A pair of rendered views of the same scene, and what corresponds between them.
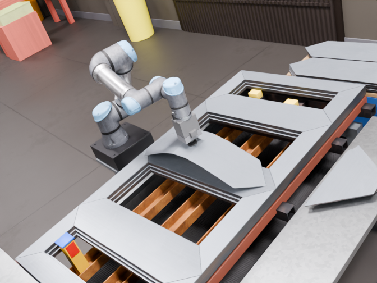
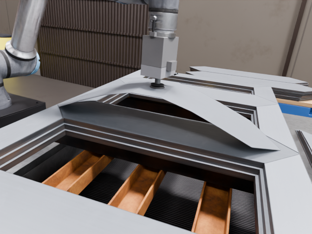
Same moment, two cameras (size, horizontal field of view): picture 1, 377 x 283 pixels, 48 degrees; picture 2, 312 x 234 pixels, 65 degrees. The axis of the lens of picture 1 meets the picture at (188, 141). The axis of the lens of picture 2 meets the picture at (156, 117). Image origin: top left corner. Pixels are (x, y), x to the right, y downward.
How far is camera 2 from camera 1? 133 cm
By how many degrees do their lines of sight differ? 33
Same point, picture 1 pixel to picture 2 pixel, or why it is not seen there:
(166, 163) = (97, 120)
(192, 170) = (149, 130)
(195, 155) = (173, 98)
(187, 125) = (168, 48)
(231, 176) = (237, 131)
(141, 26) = not seen: hidden behind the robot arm
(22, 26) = not seen: outside the picture
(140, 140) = (30, 108)
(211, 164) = (203, 112)
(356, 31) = not seen: hidden behind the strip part
